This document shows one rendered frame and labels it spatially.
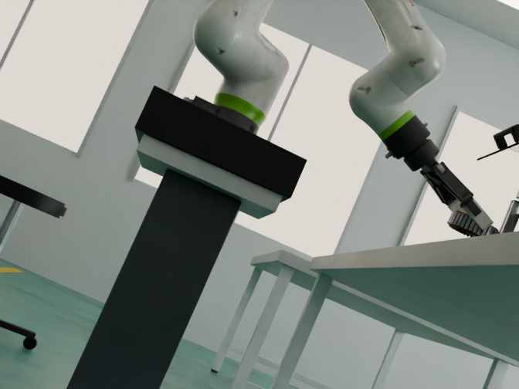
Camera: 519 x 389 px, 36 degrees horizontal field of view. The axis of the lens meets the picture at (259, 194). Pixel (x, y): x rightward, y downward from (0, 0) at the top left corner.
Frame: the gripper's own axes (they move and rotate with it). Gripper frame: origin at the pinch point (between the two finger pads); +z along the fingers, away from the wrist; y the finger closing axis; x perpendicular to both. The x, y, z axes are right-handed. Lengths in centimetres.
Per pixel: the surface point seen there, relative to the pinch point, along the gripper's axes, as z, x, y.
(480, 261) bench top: -7, -16, 60
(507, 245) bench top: -8, -14, 68
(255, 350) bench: 14, -70, -154
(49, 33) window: -243, -67, -474
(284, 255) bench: -9, -36, -154
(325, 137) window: -36, 53, -479
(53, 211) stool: -78, -92, -123
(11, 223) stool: -85, -107, -128
